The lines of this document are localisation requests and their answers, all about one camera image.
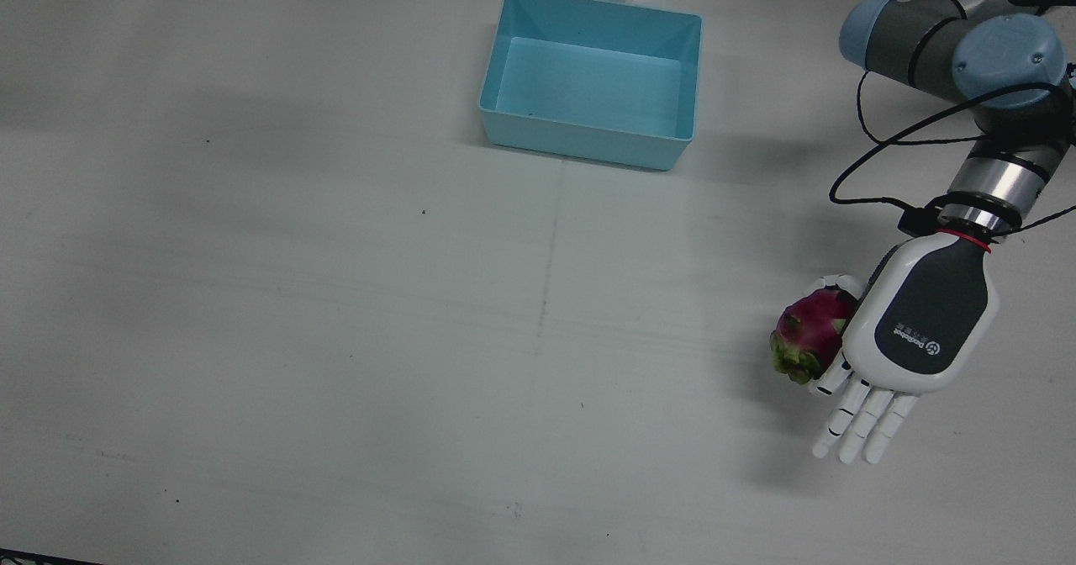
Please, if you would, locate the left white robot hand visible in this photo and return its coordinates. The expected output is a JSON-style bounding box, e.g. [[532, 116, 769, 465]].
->
[[806, 231, 1001, 467]]

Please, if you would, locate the pink dragon fruit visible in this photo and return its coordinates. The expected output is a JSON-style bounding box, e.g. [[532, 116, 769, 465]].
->
[[770, 288, 858, 385]]

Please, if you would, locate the light blue plastic bin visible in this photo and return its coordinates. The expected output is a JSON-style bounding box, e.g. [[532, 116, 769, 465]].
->
[[477, 0, 704, 172]]

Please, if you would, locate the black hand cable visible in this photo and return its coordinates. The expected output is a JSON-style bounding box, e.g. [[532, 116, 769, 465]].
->
[[829, 0, 1076, 238]]

